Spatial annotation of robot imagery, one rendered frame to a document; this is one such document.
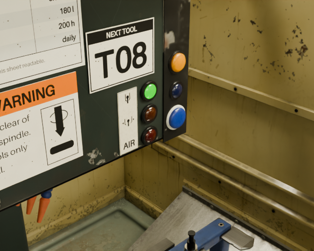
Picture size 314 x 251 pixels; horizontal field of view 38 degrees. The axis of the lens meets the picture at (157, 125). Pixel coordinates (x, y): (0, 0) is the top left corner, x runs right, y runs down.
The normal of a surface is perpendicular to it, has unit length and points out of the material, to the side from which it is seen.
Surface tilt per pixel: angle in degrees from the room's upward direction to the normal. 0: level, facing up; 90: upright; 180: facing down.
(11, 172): 90
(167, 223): 25
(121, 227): 0
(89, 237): 0
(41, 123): 90
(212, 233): 0
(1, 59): 90
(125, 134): 90
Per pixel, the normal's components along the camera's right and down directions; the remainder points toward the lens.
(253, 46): -0.74, 0.31
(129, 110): 0.68, 0.33
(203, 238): 0.00, -0.89
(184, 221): -0.30, -0.68
